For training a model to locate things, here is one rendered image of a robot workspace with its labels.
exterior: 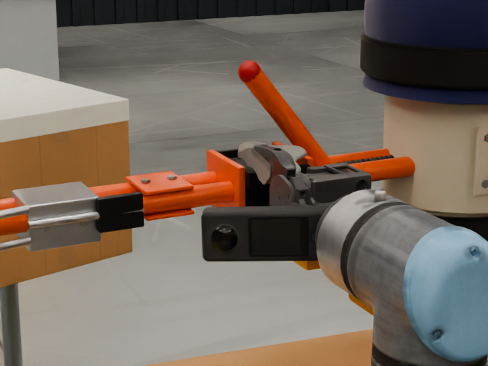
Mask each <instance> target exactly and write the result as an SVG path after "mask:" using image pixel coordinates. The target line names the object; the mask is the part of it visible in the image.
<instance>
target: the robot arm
mask: <svg viewBox="0 0 488 366"><path fill-rule="evenodd" d="M237 155H238V158H239V159H243V160H244V161H245V162H246V165H247V166H248V167H251V168H253V169H254V171H255V172H256V174H257V177H258V179H259V181H260V182H261V183H262V184H270V187H269V206H248V207H207V208H205V209H204V210H203V213H202V216H201V229H202V250H203V258H204V260H206V261H318V262H319V266H320V268H321V269H322V271H323V273H324V274H325V276H326V277H327V278H328V279H329V280H330V281H331V282H332V283H333V284H335V285H337V286H338V287H339V288H341V289H343V290H344V291H346V292H347V293H349V294H350V295H352V296H353V297H355V298H357V299H359V300H360V301H361V302H362V303H364V304H366V305H367V306H369V307H370V308H371V309H373V311H374V316H373V345H372V354H371V366H488V242H487V241H486V240H485V239H484V238H483V237H482V236H481V235H479V234H477V233H475V232H474V231H472V230H470V229H467V228H465V227H459V226H455V225H453V224H450V223H449V222H447V221H444V220H442V219H440V218H438V217H435V216H433V215H431V214H429V213H426V212H425V211H422V210H420V209H419V208H416V207H414V206H412V205H410V204H408V203H406V202H404V201H402V200H399V199H397V198H395V197H393V196H391V195H388V194H386V191H385V190H372V189H371V180H372V175H371V174H369V173H367V172H364V171H362V170H360V169H358V168H355V167H353V166H350V165H349V164H347V163H332V164H326V165H323V166H312V167H307V174H303V173H301V167H300V166H299V165H298V164H297V162H296V161H298V160H300V159H302V158H304V157H306V155H307V152H306V151H305V149H304V148H302V147H299V146H295V145H267V144H266V143H262V142H256V141H251V142H244V143H242V144H240V145H239V149H238V153H237ZM346 168H347V169H349V170H351V171H349V170H347V169H346ZM352 171H353V172H352ZM366 188H367V189H366Z"/></svg>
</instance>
